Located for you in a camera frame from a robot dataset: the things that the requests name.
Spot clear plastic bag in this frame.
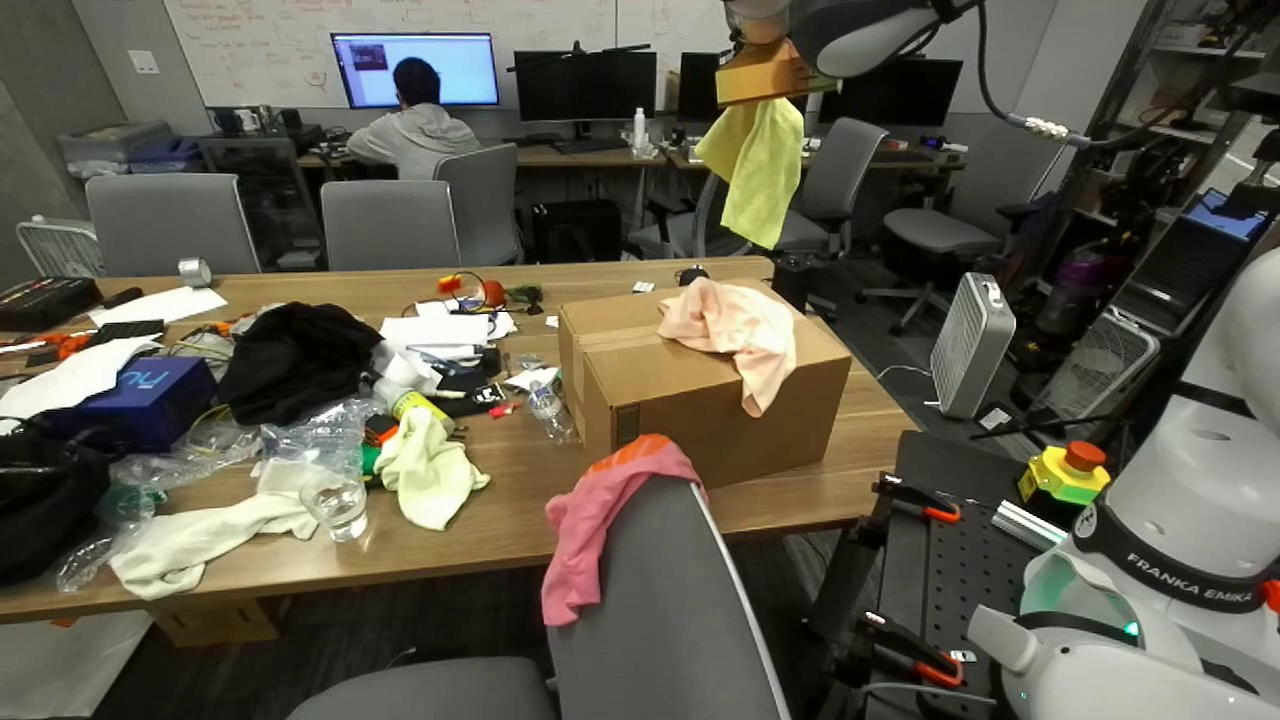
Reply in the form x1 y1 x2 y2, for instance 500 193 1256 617
110 398 378 554

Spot seated person in grey hoodie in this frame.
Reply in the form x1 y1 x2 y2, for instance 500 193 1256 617
335 54 484 184

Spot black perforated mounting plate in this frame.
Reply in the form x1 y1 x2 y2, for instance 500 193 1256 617
873 428 1113 720

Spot wooden wall desk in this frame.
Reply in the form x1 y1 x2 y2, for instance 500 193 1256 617
291 137 972 184

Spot white crumpled sheet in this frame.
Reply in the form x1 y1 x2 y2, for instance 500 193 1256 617
0 331 166 423

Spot white wall whiteboard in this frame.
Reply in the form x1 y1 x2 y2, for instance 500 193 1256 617
156 0 737 111

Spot green towel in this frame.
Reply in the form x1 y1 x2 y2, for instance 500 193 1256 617
687 94 813 256

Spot dark metal shelving rack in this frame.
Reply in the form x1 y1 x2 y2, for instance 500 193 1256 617
1065 0 1280 443

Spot white fan heater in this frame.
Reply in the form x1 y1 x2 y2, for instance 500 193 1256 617
925 270 1021 423

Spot black flat device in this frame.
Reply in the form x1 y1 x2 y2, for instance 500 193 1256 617
0 272 107 337

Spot yellow red emergency stop button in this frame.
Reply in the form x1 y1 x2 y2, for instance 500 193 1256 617
1015 436 1115 512

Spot grey office chair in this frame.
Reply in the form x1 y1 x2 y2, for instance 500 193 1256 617
431 142 528 270
316 175 462 277
776 111 892 261
284 470 790 720
80 169 265 279
875 206 1009 337

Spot tan wrist camera block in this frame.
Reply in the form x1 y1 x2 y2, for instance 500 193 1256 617
710 37 813 109

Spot small white grille fan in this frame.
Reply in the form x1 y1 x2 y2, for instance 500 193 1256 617
12 214 105 286

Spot lit computer monitor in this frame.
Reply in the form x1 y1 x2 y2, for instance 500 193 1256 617
327 28 503 116

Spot white and green cloth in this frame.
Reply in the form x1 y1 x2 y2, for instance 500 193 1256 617
372 390 496 537

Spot blue box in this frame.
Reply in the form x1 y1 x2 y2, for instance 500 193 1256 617
52 349 225 457

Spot black crumpled cloth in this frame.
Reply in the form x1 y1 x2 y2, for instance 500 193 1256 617
214 302 389 431

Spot brown cardboard box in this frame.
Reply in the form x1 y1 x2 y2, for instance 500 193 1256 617
552 286 857 492

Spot white paper sheet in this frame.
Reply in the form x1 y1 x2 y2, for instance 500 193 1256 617
85 286 237 331

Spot black computer monitor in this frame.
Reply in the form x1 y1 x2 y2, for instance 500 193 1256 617
508 45 663 127
813 54 966 137
671 47 732 127

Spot black bag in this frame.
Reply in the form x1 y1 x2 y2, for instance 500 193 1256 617
0 421 120 589

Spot stack of white papers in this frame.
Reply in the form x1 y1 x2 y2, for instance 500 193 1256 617
376 302 522 367

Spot long white cloth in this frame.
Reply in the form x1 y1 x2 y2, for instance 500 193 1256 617
105 487 327 603

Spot pink shirt with orange stripes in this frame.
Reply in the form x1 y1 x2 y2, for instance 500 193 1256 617
534 428 703 636

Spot black computer case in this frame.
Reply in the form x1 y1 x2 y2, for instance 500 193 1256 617
518 193 629 270

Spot peach shirt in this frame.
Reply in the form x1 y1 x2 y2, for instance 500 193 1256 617
653 272 802 423

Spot black clamp with orange handle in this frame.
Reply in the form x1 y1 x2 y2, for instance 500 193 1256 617
868 470 966 533
847 608 981 695

